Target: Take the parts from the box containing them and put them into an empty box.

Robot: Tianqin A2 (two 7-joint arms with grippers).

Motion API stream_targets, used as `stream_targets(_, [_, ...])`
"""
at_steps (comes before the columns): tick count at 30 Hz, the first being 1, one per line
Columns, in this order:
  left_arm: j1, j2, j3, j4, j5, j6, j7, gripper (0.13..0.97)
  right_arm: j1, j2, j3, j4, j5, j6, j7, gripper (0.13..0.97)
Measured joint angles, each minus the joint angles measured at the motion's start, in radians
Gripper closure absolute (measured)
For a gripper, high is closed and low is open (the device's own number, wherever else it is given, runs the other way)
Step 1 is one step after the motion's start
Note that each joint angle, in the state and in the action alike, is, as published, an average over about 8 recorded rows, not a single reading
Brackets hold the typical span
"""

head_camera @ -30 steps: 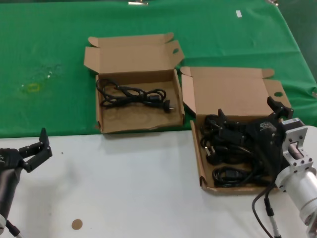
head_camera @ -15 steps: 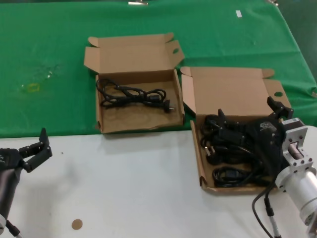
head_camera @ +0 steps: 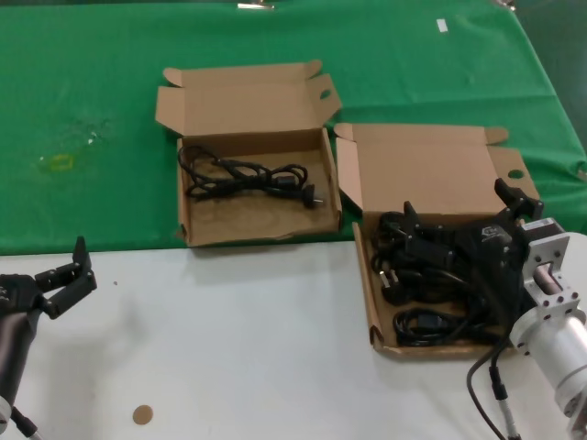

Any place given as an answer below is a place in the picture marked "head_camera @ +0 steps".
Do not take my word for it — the black power cable with ferrite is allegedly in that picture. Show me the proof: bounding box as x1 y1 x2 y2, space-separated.
176 144 325 210

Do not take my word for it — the cardboard box with round-hole flap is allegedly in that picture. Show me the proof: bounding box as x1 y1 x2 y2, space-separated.
333 122 542 362

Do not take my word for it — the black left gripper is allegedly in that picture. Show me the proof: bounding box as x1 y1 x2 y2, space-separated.
0 236 98 321

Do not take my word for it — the green tablecloth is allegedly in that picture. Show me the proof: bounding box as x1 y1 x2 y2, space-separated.
0 0 587 256

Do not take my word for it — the black looped right arm cable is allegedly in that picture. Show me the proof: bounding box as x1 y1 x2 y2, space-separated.
466 339 505 440

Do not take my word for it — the right arm cable, metal connector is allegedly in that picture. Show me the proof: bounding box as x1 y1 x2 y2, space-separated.
488 347 522 440

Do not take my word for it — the black cable with socket connector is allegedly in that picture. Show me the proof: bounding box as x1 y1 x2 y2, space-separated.
393 307 505 347

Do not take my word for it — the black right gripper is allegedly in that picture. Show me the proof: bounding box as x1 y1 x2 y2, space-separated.
401 178 543 300

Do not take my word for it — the left arm cable, metal connector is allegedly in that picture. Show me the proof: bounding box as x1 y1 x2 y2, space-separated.
10 406 40 440

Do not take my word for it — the black cable with pronged plug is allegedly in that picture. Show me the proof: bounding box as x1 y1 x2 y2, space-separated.
376 268 487 307

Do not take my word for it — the black coiled power cable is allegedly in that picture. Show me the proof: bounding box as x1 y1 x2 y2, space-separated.
371 210 414 271

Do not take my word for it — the arm cable, metal connector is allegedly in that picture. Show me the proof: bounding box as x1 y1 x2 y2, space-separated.
488 347 522 440
10 406 40 440

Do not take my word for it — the cardboard box with oval-hole flap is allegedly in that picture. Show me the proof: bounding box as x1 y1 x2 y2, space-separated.
154 59 344 249

